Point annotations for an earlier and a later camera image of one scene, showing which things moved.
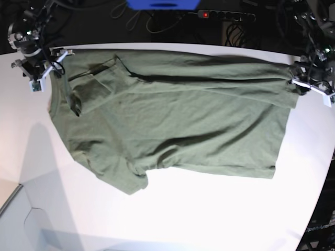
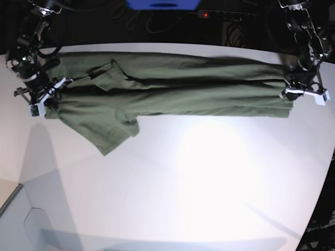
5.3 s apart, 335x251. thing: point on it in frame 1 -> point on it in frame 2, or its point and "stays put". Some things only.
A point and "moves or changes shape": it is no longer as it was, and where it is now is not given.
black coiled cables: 235,36 stays put
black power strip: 226,15 stays put
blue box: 163,4 stays put
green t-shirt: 120,111 moves or changes shape
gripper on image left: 37,65 -> 36,95
